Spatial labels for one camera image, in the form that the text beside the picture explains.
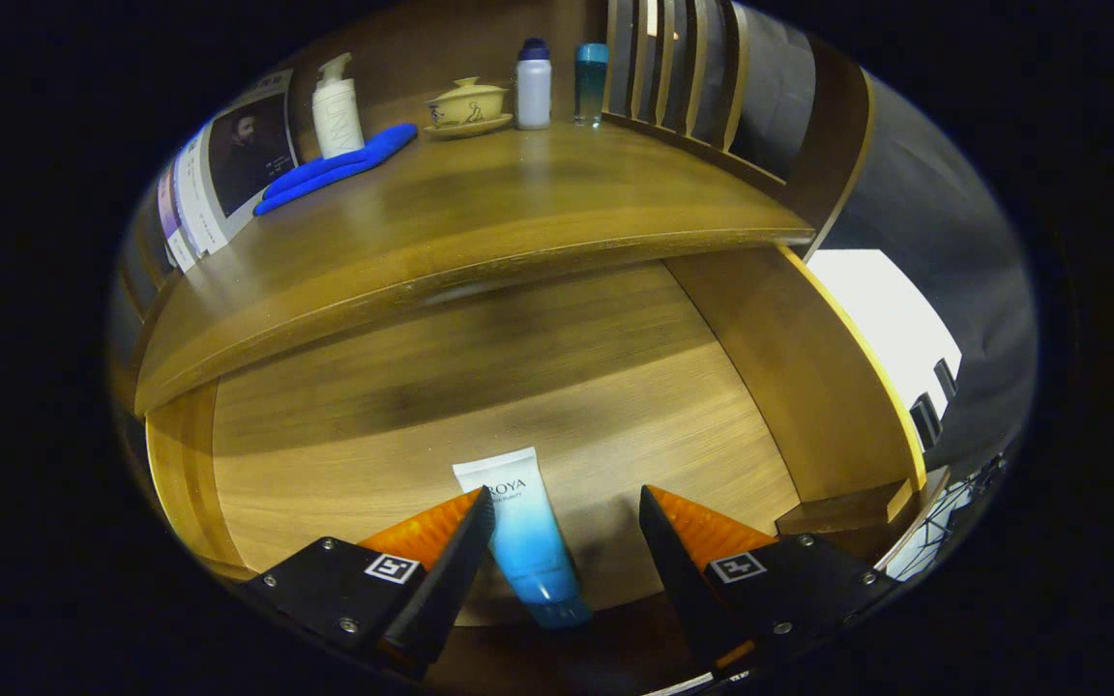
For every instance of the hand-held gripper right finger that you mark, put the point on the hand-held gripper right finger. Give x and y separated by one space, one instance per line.
683 580

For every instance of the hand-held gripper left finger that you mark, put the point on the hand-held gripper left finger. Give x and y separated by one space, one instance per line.
451 570

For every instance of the blue and white tube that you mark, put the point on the blue and white tube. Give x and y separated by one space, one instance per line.
518 522

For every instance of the wooden drawer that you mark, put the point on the wooden drawer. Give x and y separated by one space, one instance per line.
567 406

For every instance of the grey filing cabinet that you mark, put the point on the grey filing cabinet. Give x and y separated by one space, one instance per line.
886 319

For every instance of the wooden countertop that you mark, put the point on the wooden countertop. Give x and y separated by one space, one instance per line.
480 213

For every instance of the wooden cabinet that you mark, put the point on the wooden cabinet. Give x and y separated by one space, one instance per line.
422 48

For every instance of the folded blue cloth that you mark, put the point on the folded blue cloth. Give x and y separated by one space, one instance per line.
325 174

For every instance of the black backdrop cloth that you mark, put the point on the black backdrop cloth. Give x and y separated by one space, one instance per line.
934 232

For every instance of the thin white book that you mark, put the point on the thin white book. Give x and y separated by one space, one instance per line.
180 237

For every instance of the purple book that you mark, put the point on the purple book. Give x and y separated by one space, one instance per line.
164 208

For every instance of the thick white portrait book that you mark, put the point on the thick white portrait book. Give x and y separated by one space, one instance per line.
248 155

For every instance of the yellow lidded tea cup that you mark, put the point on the yellow lidded tea cup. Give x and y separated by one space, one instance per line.
465 104

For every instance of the white pump bottle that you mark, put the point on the white pump bottle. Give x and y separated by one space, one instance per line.
337 116

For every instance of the white bottle with blue cap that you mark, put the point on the white bottle with blue cap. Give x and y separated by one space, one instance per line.
534 92

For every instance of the teal glass bottle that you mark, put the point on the teal glass bottle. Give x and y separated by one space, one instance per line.
591 87

